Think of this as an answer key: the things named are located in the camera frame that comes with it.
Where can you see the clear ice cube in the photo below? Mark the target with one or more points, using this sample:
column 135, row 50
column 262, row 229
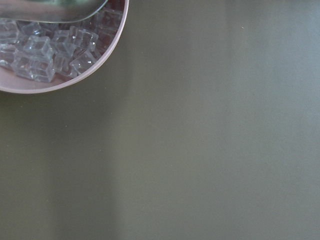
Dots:
column 35, row 68
column 83, row 38
column 39, row 46
column 83, row 62
column 60, row 43

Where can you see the pink bowl of ice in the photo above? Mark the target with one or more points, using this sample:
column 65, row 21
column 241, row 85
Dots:
column 10, row 83

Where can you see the metal ice scoop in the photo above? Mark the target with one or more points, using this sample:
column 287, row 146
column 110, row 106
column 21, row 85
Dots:
column 50, row 11

